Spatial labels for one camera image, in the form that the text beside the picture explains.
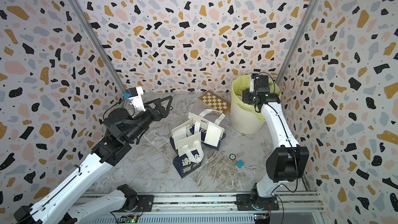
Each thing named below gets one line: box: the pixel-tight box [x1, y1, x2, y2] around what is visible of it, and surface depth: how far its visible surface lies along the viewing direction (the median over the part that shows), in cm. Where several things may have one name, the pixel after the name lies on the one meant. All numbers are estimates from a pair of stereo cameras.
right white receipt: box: [204, 121, 223, 148], surface depth 76 cm
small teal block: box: [236, 159, 245, 169], surface depth 87 cm
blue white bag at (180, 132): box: [169, 118, 194, 156], surface depth 78 cm
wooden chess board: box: [198, 90, 231, 115], surface depth 115 cm
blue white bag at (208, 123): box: [188, 108, 227, 151], surface depth 77 cm
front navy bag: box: [173, 131, 205, 179], surface depth 74 cm
